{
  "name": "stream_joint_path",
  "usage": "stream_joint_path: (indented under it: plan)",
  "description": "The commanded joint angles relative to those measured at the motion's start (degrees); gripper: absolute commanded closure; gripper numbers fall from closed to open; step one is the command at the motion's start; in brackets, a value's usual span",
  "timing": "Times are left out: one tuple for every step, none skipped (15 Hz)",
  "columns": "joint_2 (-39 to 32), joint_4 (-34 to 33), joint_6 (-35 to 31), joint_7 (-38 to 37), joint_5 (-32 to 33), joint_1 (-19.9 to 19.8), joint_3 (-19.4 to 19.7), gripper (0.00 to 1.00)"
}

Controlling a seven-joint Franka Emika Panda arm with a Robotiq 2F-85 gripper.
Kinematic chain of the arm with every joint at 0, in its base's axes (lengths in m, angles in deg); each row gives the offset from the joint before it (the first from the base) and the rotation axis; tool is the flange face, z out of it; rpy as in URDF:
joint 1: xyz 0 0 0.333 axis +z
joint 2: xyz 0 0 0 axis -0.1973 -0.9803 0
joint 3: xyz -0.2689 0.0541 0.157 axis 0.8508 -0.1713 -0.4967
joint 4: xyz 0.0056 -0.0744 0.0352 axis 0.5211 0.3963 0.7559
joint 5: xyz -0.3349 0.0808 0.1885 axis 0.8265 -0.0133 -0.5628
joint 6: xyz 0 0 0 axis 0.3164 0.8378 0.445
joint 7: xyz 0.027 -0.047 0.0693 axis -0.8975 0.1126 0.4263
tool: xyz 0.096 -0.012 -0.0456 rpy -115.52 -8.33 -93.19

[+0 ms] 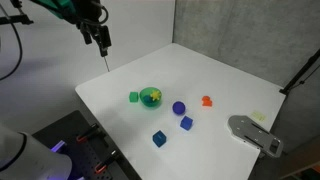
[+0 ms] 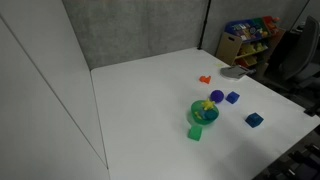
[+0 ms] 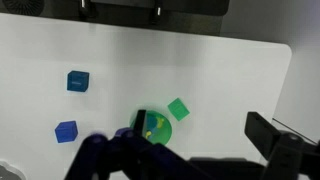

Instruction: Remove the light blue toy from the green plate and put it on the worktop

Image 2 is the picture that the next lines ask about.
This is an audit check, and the yellow star toy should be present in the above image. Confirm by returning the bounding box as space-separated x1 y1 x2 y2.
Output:
200 98 216 112

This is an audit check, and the grey metal mounting plate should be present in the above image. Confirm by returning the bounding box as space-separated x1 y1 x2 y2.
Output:
220 65 254 80

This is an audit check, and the dark blue toy cube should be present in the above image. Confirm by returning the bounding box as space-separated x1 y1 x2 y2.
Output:
245 112 264 129

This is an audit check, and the royal blue toy cube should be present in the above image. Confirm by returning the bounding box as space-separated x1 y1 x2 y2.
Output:
225 91 241 105

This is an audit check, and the orange toy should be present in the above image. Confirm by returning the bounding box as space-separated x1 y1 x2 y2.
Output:
199 75 212 85

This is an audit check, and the green toy cube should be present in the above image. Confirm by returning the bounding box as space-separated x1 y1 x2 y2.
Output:
187 125 203 142

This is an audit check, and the green bowl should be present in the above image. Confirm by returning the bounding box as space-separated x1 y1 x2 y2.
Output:
190 99 220 126

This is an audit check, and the toy shelf with coloured bins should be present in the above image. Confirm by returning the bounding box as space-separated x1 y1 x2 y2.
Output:
215 15 287 72

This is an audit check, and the black pole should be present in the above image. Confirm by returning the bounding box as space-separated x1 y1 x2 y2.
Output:
197 0 212 51

